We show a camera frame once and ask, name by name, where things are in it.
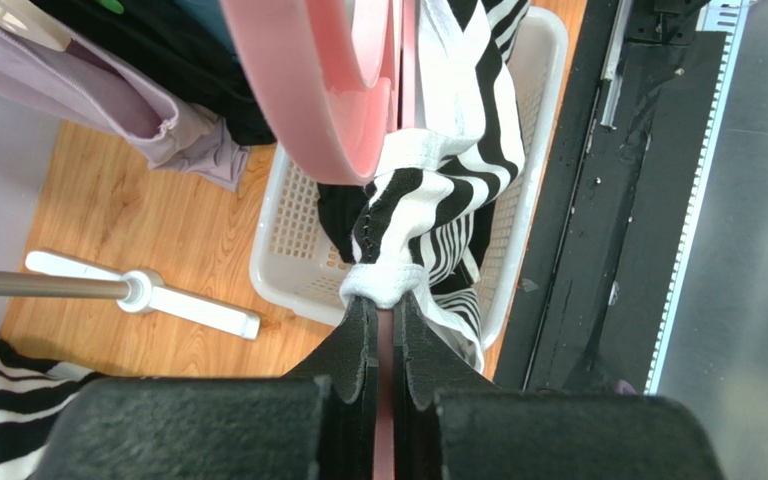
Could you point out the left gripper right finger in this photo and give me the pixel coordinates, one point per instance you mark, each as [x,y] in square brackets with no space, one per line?
[434,396]

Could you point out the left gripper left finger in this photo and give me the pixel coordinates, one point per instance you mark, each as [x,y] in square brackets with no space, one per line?
[346,364]

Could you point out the black white striped tank top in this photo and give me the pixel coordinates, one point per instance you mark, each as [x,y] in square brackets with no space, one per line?
[464,149]

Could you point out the pink plastic hanger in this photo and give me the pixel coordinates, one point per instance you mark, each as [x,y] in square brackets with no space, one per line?
[332,79]

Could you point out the mauve tank top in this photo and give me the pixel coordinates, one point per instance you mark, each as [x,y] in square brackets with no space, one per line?
[91,86]

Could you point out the wooden hanger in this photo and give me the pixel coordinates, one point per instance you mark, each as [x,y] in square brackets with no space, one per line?
[26,20]

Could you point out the black top on green hanger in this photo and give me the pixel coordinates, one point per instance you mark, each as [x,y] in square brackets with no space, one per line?
[164,43]

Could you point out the blue tank top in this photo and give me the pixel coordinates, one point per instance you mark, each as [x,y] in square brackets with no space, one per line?
[209,14]

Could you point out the green plastic hanger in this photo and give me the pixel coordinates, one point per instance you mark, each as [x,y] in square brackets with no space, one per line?
[114,6]

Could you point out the white plastic laundry basket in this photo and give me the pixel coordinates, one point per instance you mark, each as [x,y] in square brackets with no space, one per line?
[293,263]

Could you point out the metal clothes rack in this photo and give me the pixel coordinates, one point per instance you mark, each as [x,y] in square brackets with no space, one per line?
[140,291]

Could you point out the zebra striped blanket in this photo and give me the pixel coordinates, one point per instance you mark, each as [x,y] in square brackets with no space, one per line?
[33,392]

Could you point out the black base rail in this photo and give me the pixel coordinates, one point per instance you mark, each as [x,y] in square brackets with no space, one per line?
[599,303]

